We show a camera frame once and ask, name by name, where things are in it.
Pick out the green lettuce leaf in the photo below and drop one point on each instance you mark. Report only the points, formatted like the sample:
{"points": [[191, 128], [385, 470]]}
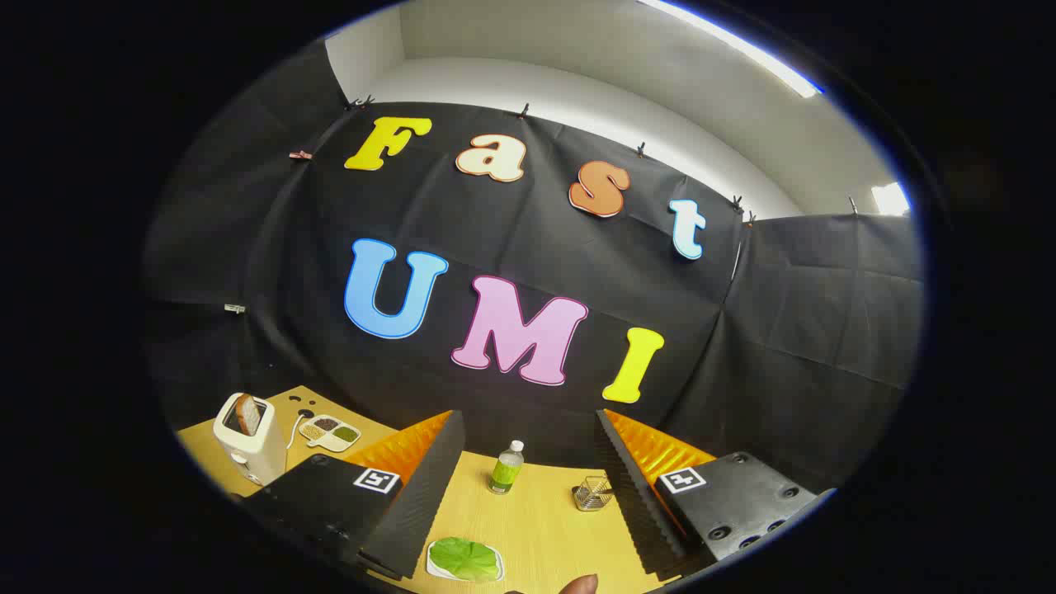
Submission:
{"points": [[462, 558]]}

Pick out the green label plastic bottle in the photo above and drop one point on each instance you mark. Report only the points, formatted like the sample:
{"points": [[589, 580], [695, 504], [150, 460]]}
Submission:
{"points": [[505, 472]]}

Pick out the bright ceiling light panel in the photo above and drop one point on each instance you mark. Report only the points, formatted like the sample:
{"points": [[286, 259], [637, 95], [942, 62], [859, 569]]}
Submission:
{"points": [[891, 200]]}

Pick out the white toaster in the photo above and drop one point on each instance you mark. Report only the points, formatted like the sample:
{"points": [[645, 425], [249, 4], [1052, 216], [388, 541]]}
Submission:
{"points": [[247, 458]]}

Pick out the white bread slice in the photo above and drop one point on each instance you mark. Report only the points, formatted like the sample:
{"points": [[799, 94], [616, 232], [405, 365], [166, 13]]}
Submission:
{"points": [[247, 415]]}

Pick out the white divided dish with grains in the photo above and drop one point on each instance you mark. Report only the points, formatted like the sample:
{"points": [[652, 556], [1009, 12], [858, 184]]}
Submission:
{"points": [[330, 445]]}

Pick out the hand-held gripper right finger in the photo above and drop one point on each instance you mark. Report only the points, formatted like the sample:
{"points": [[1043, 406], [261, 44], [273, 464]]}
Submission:
{"points": [[631, 495]]}

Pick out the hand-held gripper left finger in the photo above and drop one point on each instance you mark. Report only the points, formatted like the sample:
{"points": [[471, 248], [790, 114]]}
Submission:
{"points": [[429, 495]]}

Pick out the white square plate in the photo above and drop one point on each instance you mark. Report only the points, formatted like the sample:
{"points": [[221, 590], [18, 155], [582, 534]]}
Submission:
{"points": [[498, 571]]}

